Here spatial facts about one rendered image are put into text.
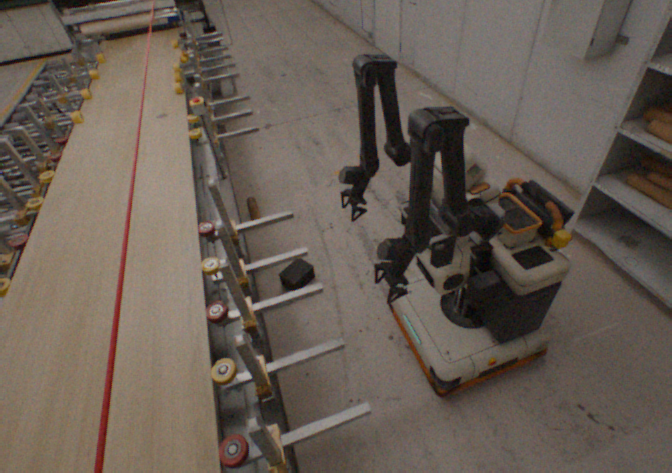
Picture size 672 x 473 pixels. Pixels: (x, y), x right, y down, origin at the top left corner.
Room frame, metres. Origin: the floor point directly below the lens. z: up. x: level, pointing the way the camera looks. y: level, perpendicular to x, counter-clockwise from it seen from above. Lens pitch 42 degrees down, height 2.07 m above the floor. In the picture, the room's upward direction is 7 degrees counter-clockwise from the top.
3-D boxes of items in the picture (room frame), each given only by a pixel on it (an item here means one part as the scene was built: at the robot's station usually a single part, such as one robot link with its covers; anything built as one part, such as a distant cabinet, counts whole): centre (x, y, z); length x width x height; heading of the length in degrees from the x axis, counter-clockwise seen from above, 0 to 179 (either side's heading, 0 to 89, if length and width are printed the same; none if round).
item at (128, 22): (4.94, 1.98, 1.05); 1.43 x 0.12 x 0.12; 104
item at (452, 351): (1.15, -0.65, 0.16); 0.67 x 0.64 x 0.25; 104
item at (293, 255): (1.15, 0.36, 0.80); 0.43 x 0.03 x 0.04; 104
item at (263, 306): (0.91, 0.30, 0.83); 0.43 x 0.03 x 0.04; 104
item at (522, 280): (1.17, -0.74, 0.59); 0.55 x 0.34 x 0.83; 14
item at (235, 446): (0.38, 0.37, 0.85); 0.08 x 0.08 x 0.11
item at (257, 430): (0.36, 0.26, 0.87); 0.04 x 0.04 x 0.48; 14
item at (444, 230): (1.08, -0.37, 0.99); 0.28 x 0.16 x 0.22; 14
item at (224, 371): (0.62, 0.43, 0.85); 0.08 x 0.08 x 0.11
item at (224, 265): (0.85, 0.38, 0.94); 0.04 x 0.04 x 0.48; 14
